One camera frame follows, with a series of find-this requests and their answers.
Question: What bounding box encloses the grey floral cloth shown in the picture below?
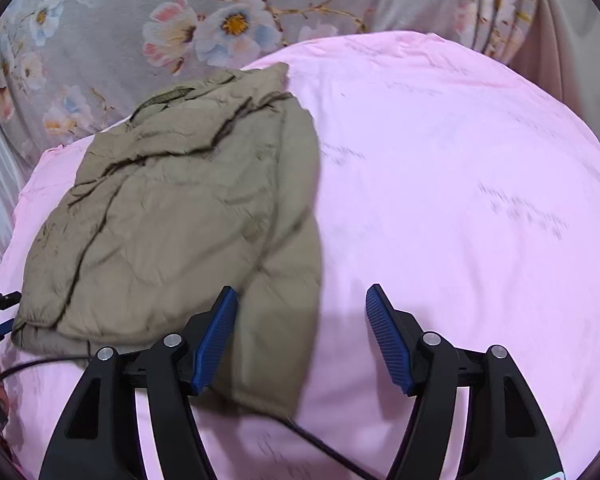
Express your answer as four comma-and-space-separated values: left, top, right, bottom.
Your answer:
0, 0, 546, 166

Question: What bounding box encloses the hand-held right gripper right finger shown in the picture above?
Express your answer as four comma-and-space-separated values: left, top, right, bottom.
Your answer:
364, 283, 565, 480

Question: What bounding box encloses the pink printed bed sheet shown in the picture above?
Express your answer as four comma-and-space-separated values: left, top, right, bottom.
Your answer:
0, 30, 600, 480

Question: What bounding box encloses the olive quilted jacket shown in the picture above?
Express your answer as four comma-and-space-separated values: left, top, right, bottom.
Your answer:
11, 61, 323, 418

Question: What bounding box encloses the black cable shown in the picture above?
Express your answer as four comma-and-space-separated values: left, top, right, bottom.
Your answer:
0, 355, 381, 480

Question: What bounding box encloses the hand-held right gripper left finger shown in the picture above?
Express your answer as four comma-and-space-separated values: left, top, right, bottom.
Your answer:
37, 285, 240, 480

